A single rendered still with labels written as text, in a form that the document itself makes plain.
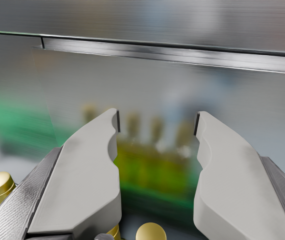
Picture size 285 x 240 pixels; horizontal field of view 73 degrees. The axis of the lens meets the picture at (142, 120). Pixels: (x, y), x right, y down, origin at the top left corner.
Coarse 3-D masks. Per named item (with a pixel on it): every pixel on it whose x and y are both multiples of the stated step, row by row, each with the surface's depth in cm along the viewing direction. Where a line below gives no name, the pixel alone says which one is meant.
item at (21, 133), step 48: (0, 0) 27; (48, 0) 25; (96, 0) 23; (144, 0) 21; (192, 0) 20; (240, 0) 18; (0, 48) 35; (96, 48) 28; (144, 48) 26; (192, 48) 24; (240, 48) 20; (0, 96) 42; (0, 144) 52; (48, 144) 45
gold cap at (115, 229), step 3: (117, 225) 22; (114, 228) 22; (117, 228) 22; (108, 231) 21; (111, 231) 21; (114, 231) 22; (117, 231) 23; (111, 234) 22; (114, 234) 22; (117, 234) 23; (114, 237) 22; (117, 237) 23
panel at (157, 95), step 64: (64, 64) 28; (128, 64) 25; (192, 64) 22; (256, 64) 22; (64, 128) 35; (128, 128) 30; (192, 128) 26; (256, 128) 23; (128, 192) 38; (192, 192) 32
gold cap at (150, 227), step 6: (150, 222) 22; (144, 228) 22; (150, 228) 22; (156, 228) 22; (162, 228) 22; (138, 234) 21; (144, 234) 21; (150, 234) 21; (156, 234) 21; (162, 234) 21
